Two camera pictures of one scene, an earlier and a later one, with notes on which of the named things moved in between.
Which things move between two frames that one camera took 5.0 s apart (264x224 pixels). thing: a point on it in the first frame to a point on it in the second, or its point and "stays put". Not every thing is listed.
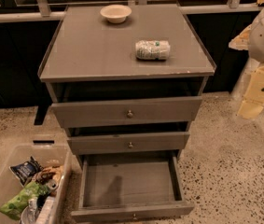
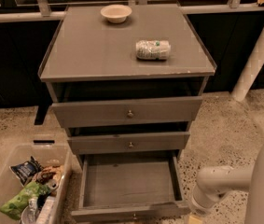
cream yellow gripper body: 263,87 to 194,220
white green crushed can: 152,49 stays put
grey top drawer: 129,112 stays put
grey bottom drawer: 135,186 stays put
